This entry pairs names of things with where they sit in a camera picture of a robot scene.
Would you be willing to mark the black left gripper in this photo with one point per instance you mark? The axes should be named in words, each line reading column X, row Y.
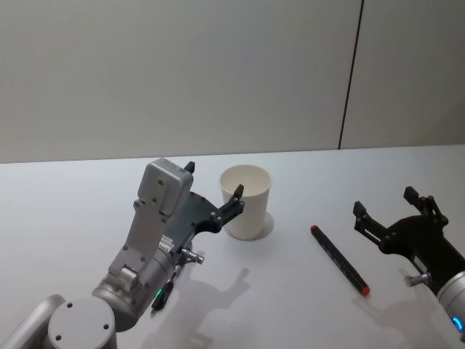
column 194, row 214

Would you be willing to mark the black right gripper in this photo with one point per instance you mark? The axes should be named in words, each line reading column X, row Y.
column 417, row 236

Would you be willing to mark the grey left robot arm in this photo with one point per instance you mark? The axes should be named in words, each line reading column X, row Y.
column 145, row 232

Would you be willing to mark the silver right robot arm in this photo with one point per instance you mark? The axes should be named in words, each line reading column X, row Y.
column 454, row 301

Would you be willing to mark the white paper cup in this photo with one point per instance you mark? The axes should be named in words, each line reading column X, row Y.
column 250, row 218

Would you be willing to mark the black marker with red ends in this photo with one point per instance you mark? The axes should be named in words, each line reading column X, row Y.
column 339, row 260

